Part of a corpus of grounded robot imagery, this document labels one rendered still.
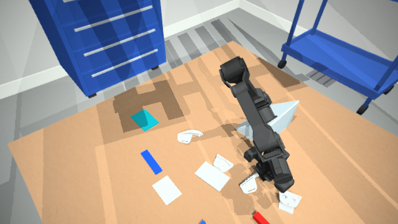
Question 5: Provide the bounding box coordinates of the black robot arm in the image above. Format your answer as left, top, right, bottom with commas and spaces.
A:
219, 56, 293, 184

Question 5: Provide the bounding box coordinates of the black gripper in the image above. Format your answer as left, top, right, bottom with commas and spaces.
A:
243, 146, 294, 194

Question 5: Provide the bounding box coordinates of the blue flat bar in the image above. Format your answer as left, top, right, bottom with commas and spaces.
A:
141, 150, 163, 175

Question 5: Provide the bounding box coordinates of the red cube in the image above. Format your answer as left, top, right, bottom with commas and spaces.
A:
253, 212, 270, 224

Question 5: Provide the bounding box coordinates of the cyan flat rectangular plate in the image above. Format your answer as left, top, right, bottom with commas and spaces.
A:
131, 109, 159, 131

